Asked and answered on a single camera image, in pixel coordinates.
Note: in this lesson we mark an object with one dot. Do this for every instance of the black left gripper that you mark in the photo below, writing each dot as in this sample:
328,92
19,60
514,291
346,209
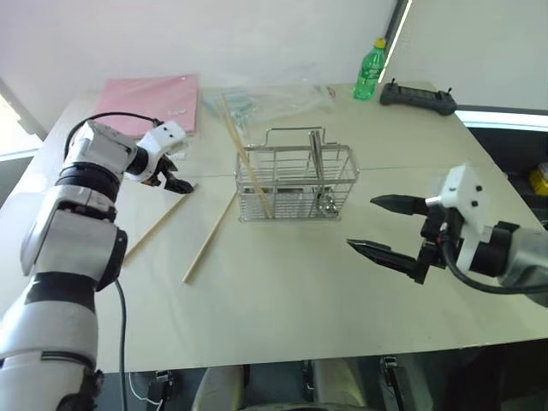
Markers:
155,172

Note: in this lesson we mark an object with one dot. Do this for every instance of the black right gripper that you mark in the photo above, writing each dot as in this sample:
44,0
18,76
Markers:
434,240

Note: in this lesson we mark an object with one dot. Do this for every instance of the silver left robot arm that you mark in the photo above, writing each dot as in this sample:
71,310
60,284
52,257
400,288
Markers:
68,240

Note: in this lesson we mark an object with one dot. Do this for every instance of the metal spoon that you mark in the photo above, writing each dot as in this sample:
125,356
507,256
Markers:
319,154

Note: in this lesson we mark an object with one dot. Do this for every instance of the wooden chopstick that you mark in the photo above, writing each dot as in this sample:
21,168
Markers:
160,223
235,141
210,238
241,141

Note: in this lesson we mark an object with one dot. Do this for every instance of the pink folder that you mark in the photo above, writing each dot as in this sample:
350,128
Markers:
150,98

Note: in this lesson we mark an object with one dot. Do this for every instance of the pale blue packet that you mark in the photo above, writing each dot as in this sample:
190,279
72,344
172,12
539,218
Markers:
235,105

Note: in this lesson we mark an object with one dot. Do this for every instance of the black remote controller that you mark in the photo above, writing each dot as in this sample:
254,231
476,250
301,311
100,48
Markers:
417,99

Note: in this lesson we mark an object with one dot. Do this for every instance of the clear plastic bag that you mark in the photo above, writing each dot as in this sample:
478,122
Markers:
282,97

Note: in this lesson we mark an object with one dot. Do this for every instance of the black table clamp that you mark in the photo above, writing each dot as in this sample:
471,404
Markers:
159,385
390,377

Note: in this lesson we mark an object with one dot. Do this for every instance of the green plastic bottle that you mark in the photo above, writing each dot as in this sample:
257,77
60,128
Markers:
368,77

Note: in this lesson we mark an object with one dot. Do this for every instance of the yellow object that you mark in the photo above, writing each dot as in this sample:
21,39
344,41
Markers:
540,177

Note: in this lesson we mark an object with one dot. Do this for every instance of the grey rounded shape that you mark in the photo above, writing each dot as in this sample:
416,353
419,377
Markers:
338,382
218,387

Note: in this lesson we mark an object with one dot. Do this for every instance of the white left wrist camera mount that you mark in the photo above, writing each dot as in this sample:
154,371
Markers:
166,136

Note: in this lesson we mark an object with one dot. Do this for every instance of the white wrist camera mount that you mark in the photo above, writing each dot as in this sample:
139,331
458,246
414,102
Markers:
464,188
166,136

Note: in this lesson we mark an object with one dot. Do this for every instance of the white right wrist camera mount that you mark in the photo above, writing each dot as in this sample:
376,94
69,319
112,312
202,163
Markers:
464,188

